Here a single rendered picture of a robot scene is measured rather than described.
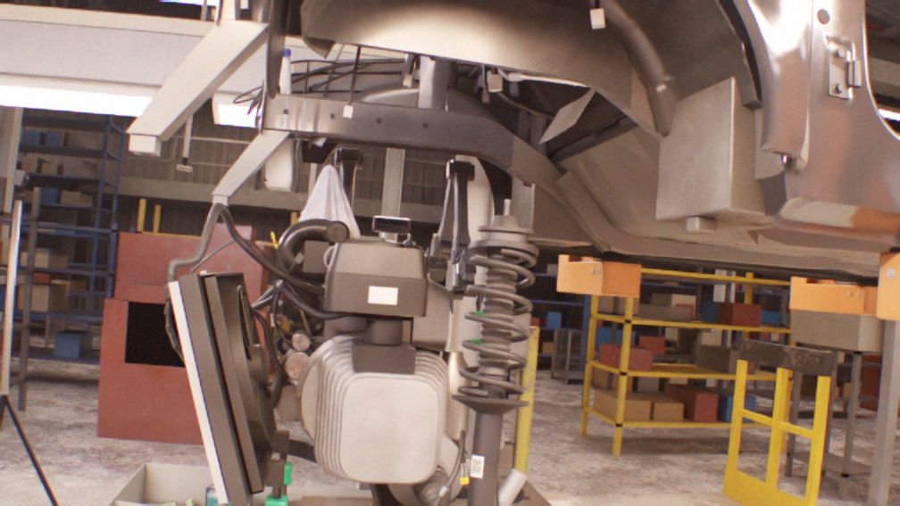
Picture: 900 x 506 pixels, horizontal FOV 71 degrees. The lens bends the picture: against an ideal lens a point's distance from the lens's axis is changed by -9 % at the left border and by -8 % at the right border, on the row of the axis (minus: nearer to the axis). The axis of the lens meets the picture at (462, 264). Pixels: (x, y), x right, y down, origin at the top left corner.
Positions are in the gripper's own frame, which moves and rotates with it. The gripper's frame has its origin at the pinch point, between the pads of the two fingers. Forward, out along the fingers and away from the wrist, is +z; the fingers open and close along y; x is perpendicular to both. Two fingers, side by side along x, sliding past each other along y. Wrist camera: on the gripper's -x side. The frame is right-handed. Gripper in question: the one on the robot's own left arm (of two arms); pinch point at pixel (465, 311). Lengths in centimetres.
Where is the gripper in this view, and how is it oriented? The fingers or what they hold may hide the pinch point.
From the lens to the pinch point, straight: 253.1
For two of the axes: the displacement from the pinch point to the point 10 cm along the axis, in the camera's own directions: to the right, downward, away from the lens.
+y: 9.7, 0.8, 2.3
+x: -2.4, 5.0, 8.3
